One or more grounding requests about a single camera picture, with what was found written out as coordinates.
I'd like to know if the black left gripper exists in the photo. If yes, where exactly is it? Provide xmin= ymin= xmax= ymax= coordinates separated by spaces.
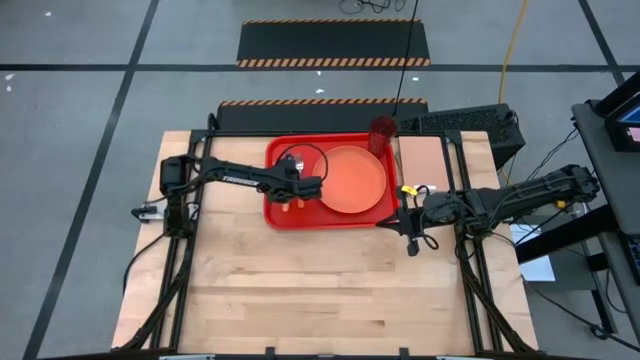
xmin=268 ymin=155 xmax=324 ymax=202

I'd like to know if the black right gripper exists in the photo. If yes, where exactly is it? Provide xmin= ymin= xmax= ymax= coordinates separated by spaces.
xmin=375 ymin=191 xmax=457 ymax=237

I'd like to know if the fork with orange handle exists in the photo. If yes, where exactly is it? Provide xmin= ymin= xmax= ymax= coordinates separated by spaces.
xmin=293 ymin=154 xmax=307 ymax=210

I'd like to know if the red plastic tray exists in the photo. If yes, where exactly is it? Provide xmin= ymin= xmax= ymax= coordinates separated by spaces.
xmin=263 ymin=131 xmax=402 ymax=232

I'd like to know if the orange plate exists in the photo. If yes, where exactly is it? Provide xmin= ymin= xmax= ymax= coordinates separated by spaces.
xmin=311 ymin=144 xmax=389 ymax=216

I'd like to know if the red translucent plastic cup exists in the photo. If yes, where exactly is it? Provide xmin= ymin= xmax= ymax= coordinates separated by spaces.
xmin=367 ymin=115 xmax=399 ymax=159

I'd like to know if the black hazard-striped floor ramp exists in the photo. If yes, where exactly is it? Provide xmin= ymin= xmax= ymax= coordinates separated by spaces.
xmin=215 ymin=97 xmax=431 ymax=134
xmin=235 ymin=18 xmax=433 ymax=69

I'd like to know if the black perforated computer case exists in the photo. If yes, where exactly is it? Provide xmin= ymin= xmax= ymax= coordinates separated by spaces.
xmin=396 ymin=102 xmax=527 ymax=170

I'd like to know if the white paper sheet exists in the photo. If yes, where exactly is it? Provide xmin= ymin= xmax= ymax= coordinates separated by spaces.
xmin=509 ymin=223 xmax=558 ymax=283

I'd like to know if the dark side desk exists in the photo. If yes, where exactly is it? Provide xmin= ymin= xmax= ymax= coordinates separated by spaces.
xmin=514 ymin=69 xmax=640 ymax=341

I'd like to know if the laptop with lit screen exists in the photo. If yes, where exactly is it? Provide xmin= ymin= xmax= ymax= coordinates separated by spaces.
xmin=593 ymin=72 xmax=640 ymax=154

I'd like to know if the black aluminium table frame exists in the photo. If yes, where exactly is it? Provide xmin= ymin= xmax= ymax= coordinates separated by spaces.
xmin=111 ymin=128 xmax=539 ymax=360

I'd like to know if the black hanging cable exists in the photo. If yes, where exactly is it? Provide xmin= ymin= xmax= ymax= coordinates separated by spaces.
xmin=391 ymin=0 xmax=421 ymax=118

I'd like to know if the coiled black floor cable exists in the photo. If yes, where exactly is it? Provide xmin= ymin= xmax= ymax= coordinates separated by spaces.
xmin=338 ymin=0 xmax=407 ymax=15

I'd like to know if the yellow cable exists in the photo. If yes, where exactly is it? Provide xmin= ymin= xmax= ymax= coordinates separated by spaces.
xmin=497 ymin=0 xmax=530 ymax=105

